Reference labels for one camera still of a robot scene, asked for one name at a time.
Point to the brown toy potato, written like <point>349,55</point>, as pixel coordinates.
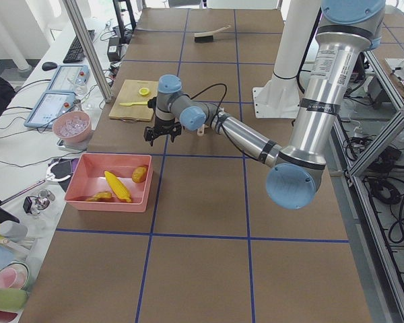
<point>139,174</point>

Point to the beige plastic dustpan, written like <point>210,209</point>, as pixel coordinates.
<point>201,130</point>

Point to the black keyboard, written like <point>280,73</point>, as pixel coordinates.
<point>75,53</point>

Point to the yellow toy corn cob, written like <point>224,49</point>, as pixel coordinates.
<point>118,188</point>

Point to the brown toy ginger root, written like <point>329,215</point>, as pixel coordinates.
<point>104,196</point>

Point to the teach pendant tablet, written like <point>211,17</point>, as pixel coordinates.
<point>67,76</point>
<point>49,107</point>

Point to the pink plastic bin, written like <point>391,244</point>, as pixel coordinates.
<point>88,179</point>

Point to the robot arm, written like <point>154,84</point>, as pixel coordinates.
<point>319,47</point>

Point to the aluminium frame post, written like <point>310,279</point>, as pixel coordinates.
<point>81,32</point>

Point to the bamboo cutting board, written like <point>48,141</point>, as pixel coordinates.
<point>129,93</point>

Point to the yellow lemon slices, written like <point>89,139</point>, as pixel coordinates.
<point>144,91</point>

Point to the upper teach pendant tablet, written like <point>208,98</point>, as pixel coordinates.
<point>67,76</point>

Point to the lower teach pendant tablet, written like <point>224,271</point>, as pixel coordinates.
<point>49,107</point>

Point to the beige hand brush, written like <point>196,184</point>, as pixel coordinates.
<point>208,36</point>

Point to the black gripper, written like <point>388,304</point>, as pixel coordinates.
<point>163,123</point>

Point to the black computer mouse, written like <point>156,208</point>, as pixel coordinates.
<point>49,65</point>

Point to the yellow plastic knife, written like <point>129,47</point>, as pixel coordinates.
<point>140,103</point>

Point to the pink bowl with wrappers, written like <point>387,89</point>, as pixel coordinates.
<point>73,127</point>

